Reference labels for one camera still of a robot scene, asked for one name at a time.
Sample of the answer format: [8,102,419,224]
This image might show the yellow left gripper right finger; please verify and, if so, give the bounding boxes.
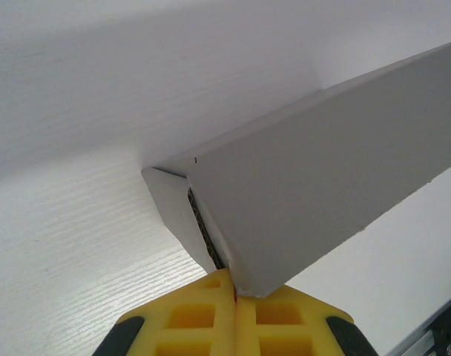
[235,284,377,356]

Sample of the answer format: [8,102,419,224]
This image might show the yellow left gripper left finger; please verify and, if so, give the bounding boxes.
[93,268,237,356]

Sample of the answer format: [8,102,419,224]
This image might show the grey cloth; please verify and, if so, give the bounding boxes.
[141,36,451,300]

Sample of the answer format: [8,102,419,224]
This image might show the long aluminium table rail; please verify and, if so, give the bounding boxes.
[383,289,451,356]

